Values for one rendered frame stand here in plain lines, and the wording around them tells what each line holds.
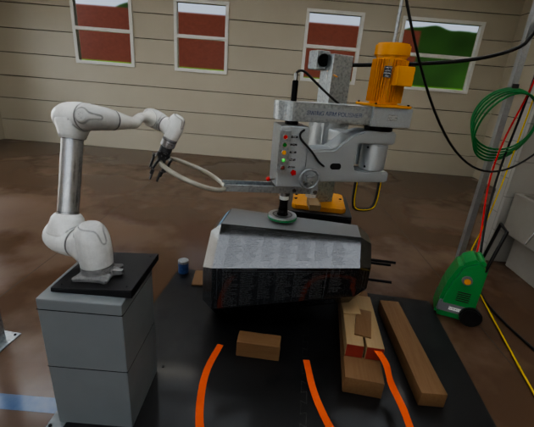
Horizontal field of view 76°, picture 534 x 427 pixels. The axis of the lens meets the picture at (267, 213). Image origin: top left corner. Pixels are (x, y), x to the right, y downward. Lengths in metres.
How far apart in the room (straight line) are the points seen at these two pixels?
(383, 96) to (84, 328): 2.24
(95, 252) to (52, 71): 8.28
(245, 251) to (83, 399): 1.23
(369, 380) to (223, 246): 1.26
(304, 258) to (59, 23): 8.39
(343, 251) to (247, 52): 6.58
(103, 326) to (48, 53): 8.54
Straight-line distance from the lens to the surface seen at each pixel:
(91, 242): 1.81
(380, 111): 2.54
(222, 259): 2.41
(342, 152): 2.49
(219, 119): 8.55
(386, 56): 2.60
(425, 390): 2.54
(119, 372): 2.02
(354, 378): 2.41
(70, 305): 1.86
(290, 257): 2.40
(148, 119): 2.27
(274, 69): 8.39
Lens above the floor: 1.80
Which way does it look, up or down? 21 degrees down
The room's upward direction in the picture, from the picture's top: 5 degrees clockwise
